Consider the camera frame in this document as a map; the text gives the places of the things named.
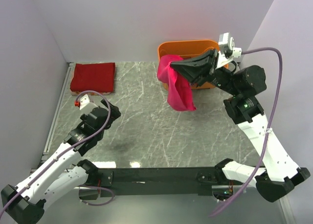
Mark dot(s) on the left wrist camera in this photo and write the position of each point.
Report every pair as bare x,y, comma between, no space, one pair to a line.
85,104

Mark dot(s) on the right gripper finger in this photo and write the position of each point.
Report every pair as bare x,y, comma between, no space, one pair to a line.
196,75
200,64

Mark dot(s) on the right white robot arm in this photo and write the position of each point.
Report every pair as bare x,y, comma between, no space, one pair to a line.
276,174

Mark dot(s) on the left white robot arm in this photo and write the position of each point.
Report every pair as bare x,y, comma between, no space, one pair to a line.
26,202

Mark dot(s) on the black base beam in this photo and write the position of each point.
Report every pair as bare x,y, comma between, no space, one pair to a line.
158,181

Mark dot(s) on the orange plastic tub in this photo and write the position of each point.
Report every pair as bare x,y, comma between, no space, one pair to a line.
186,49

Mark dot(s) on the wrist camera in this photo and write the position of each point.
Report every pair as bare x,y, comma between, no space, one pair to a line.
227,49
85,104

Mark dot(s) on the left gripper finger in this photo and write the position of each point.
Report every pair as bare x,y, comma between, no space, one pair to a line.
106,103
115,113

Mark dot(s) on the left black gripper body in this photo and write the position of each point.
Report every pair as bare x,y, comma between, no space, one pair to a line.
108,122

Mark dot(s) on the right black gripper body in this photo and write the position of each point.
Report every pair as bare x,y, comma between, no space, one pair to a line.
222,78

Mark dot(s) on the folded red t shirt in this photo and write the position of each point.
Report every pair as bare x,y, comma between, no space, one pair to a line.
98,77

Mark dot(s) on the pink t shirt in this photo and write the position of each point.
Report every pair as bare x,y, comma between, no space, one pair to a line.
180,96

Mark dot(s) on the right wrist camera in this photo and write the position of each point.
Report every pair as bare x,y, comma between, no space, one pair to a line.
227,49

